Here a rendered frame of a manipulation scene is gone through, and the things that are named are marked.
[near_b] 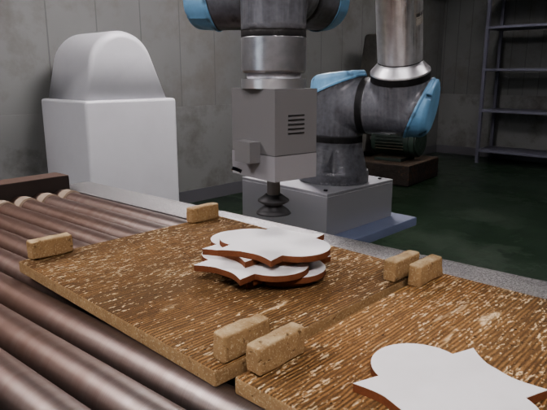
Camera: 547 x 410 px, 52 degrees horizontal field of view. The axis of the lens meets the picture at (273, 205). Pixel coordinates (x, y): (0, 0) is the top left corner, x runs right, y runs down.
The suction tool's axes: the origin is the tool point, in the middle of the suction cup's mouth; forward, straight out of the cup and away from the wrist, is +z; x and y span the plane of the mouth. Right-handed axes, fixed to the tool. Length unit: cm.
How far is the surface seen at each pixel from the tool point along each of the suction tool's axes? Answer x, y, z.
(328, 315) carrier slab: -3.5, 13.6, 7.8
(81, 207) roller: -4, -58, 10
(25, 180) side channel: -9, -78, 6
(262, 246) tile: -2.3, 0.8, 3.6
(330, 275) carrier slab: 4.9, 5.2, 7.8
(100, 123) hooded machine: 96, -302, 14
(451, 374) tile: -4.9, 29.2, 7.0
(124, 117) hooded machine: 114, -305, 11
